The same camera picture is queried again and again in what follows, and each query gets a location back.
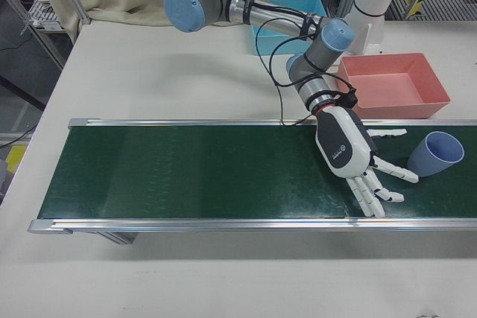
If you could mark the blue plastic box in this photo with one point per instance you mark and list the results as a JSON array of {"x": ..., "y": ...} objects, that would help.
[{"x": 294, "y": 47}]

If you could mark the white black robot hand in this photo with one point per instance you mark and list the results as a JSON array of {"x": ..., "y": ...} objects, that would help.
[{"x": 343, "y": 143}]

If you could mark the green conveyor belt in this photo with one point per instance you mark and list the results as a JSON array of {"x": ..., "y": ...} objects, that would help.
[{"x": 186, "y": 169}]

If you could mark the pink plastic box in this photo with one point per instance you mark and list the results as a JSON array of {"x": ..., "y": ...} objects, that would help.
[{"x": 410, "y": 87}]

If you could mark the light blue plastic cup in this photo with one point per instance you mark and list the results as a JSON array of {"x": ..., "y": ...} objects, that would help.
[{"x": 425, "y": 163}]

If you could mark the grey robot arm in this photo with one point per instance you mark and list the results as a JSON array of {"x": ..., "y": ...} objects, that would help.
[{"x": 261, "y": 12}]

